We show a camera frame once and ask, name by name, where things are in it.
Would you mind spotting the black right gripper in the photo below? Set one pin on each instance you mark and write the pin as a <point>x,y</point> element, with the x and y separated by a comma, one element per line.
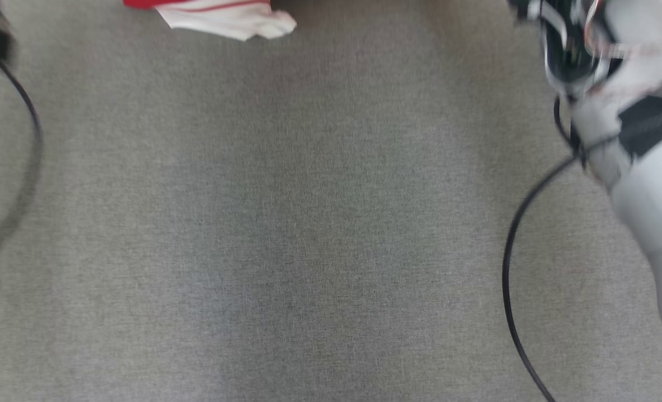
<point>525,8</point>

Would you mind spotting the red jersey with black number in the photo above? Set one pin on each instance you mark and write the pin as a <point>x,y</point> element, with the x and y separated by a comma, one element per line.
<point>224,19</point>

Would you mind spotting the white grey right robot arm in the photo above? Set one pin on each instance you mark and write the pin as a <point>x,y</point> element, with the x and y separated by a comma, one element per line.
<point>643,195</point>

